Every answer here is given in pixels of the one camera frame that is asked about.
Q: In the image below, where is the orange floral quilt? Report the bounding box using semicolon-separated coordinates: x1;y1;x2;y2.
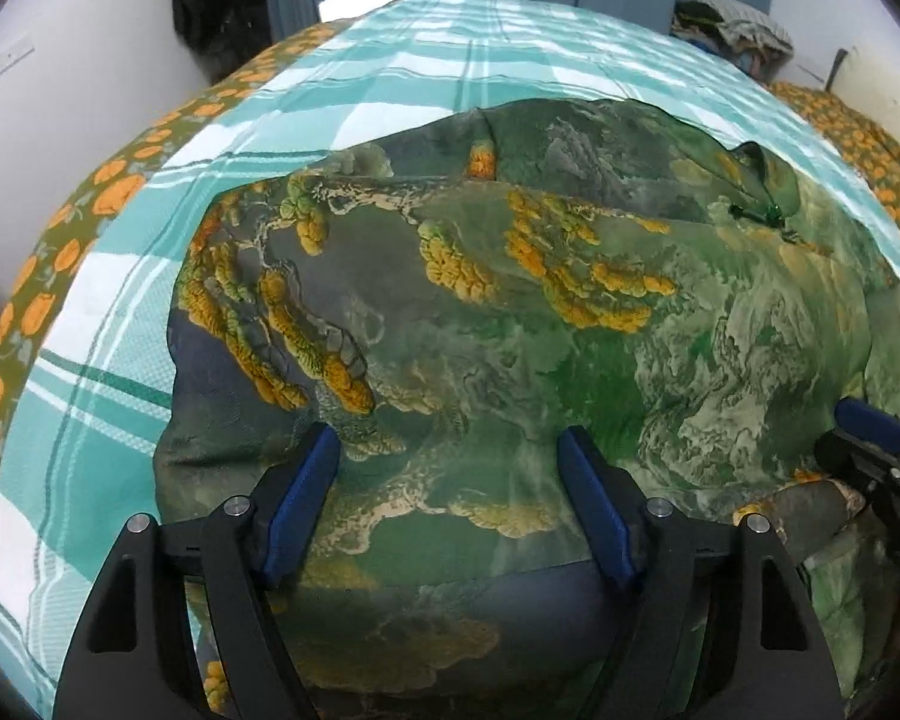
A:
765;81;900;271

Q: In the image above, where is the orange floral bed sheet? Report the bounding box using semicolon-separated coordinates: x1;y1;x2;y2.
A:
0;21;342;642

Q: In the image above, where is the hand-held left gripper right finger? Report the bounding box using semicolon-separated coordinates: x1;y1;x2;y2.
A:
556;426;848;720

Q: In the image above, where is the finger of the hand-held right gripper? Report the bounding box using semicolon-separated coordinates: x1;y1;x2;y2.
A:
832;397;900;455
814;427;900;571

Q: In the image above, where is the green landscape print padded jacket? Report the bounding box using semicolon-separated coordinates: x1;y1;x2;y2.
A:
154;94;900;720

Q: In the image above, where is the teal plaid blanket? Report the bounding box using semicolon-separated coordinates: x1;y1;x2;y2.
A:
0;0;900;713

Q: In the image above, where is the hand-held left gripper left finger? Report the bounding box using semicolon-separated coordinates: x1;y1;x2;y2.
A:
51;422;344;720

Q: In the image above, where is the dark hanging coat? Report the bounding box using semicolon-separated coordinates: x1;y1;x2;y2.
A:
171;0;271;83

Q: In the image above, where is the grey checked folded cloth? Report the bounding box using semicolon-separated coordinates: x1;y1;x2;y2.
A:
709;0;793;53

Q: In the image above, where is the black folded garment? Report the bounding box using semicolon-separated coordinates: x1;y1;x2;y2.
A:
673;0;728;35

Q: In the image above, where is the pile of colourful clothes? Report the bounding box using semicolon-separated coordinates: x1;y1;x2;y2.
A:
726;45;775;85

